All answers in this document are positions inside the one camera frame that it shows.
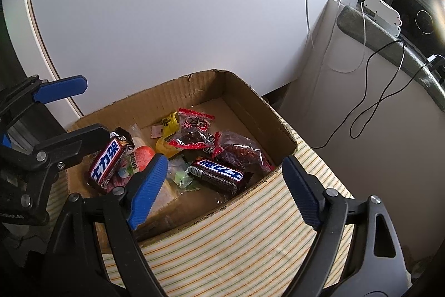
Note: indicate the pink small sachet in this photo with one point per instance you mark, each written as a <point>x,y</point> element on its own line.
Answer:
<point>156,131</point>

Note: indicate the snickers bar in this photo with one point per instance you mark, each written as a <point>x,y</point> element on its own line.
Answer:
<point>107,161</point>
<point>223,177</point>

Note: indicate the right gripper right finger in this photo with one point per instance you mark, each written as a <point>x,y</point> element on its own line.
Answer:
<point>374,265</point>

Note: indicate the grey windowsill mat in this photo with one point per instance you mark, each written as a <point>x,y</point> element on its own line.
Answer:
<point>351,23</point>

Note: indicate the red date snack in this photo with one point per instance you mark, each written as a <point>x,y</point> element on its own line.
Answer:
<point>194,131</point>

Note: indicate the green candy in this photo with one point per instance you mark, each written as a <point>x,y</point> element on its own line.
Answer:
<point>177,174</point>

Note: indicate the white power strip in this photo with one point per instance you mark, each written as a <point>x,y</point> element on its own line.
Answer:
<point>385,16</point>

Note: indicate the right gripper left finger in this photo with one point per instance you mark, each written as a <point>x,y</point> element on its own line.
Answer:
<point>74,254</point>

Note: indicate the clear purple snack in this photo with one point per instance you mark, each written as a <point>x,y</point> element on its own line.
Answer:
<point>240,152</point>

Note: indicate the striped yellow table cloth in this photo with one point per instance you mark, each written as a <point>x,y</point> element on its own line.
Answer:
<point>252,247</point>

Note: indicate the red green egg packet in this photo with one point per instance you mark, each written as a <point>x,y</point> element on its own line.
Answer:
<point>136,160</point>

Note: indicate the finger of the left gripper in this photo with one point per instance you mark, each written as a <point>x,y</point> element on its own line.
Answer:
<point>69,149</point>
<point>18,99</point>

